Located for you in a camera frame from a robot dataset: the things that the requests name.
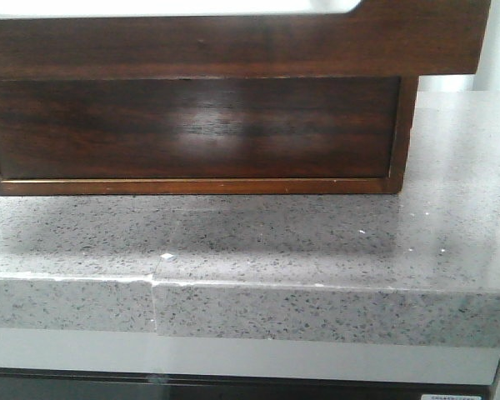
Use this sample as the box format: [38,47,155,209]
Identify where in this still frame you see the dark lower kitchen cabinet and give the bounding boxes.
[0,360,500,399]

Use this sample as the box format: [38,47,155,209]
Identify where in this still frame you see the white plastic tray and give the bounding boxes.
[0,0,70,20]

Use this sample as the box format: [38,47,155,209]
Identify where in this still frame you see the dark wooden drawer cabinet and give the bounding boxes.
[0,77,418,195]

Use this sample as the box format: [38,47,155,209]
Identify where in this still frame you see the dark wooden drawer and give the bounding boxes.
[0,1,490,80]

